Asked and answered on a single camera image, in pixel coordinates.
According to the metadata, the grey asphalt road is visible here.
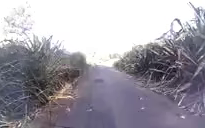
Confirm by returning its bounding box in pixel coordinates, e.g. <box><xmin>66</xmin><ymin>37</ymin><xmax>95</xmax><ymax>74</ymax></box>
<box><xmin>29</xmin><ymin>65</ymin><xmax>205</xmax><ymax>128</ymax></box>

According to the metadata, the dry leaf litter verge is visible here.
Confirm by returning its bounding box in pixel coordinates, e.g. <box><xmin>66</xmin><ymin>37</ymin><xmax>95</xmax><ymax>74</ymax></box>
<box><xmin>9</xmin><ymin>77</ymin><xmax>82</xmax><ymax>128</ymax></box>

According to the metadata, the tall dry grass thicket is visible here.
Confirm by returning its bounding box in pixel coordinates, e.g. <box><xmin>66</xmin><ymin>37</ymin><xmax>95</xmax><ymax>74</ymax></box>
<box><xmin>113</xmin><ymin>2</ymin><xmax>205</xmax><ymax>118</ymax></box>
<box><xmin>0</xmin><ymin>34</ymin><xmax>90</xmax><ymax>128</ymax></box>

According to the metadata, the bare-branched tree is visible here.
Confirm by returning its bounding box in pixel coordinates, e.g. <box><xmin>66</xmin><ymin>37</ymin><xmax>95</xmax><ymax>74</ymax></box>
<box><xmin>3</xmin><ymin>3</ymin><xmax>35</xmax><ymax>43</ymax></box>

